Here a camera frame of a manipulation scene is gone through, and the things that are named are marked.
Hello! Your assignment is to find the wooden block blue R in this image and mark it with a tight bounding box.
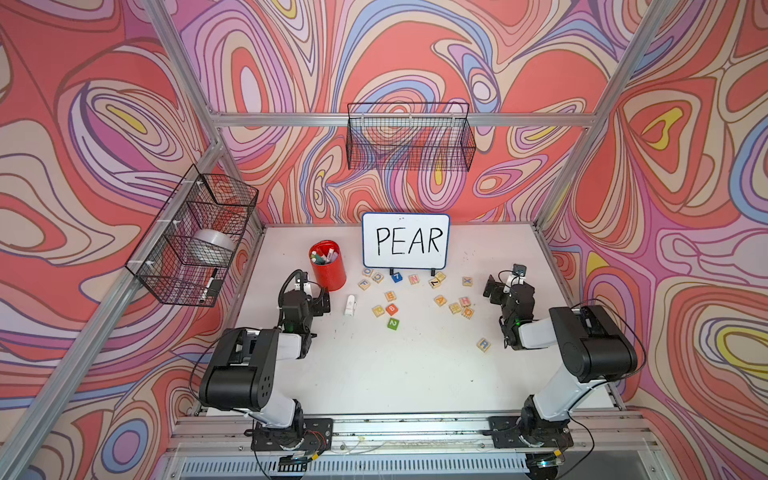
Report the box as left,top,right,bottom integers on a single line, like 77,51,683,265
477,338,491,352

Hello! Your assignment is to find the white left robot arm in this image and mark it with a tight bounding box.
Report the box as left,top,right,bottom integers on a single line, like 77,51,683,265
197,269,330,432

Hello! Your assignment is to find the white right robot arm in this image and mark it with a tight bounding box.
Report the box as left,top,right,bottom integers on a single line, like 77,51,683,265
483,277,639,440

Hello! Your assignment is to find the blue framed whiteboard PEAR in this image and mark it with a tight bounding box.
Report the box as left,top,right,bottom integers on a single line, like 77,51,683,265
361,212,451,270

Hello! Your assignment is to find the white whiteboard eraser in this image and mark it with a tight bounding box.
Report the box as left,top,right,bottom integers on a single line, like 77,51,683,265
344,294,357,317

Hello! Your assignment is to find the red plastic marker cup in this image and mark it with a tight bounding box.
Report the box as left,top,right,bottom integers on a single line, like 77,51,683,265
308,240,347,292

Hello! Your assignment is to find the white tape roll in basket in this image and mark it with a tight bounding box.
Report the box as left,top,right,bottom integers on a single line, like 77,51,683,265
189,229,236,267

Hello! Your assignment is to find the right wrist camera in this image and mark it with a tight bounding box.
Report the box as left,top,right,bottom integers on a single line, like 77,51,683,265
512,264,527,281

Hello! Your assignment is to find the black wire basket left wall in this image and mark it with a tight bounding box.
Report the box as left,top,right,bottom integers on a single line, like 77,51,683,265
125,166,259,307

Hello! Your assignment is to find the black wire basket wall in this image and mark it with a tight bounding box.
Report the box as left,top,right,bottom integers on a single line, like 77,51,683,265
346,100,477,172
125,166,259,307

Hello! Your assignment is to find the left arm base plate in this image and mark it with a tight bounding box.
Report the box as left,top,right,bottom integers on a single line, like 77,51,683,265
249,417,334,453

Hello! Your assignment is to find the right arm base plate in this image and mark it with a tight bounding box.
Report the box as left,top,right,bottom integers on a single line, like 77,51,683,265
482,416,574,450

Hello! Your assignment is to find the black wire basket back wall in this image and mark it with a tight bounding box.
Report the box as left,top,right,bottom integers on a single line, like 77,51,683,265
346,100,477,172

